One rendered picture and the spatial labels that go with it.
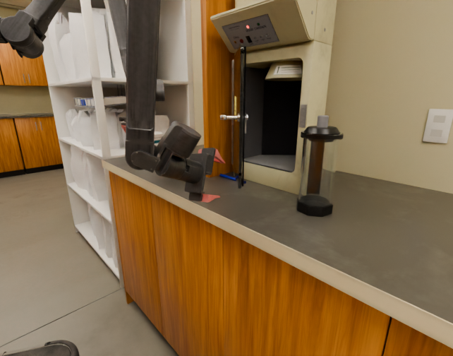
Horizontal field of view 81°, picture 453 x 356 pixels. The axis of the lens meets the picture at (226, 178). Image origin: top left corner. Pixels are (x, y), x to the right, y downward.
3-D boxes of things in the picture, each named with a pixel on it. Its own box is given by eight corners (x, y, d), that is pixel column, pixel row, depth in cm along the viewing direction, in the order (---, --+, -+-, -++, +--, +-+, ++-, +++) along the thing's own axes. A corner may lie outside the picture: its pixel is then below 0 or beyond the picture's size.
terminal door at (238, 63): (234, 164, 108) (235, 58, 96) (240, 190, 79) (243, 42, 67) (232, 164, 108) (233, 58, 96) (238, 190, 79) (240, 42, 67)
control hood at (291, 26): (233, 53, 97) (234, 22, 94) (315, 40, 75) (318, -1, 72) (209, 49, 90) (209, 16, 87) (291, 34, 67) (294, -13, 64)
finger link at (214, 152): (233, 155, 74) (210, 145, 67) (230, 180, 73) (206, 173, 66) (216, 155, 78) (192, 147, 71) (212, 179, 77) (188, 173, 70)
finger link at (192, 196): (230, 179, 73) (206, 172, 66) (226, 205, 72) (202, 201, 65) (212, 179, 77) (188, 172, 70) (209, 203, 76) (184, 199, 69)
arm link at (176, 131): (129, 147, 62) (128, 162, 55) (152, 104, 59) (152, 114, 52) (175, 168, 67) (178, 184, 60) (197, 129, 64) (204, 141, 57)
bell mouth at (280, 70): (283, 81, 106) (284, 66, 104) (325, 79, 93) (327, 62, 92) (254, 79, 94) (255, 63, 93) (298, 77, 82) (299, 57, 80)
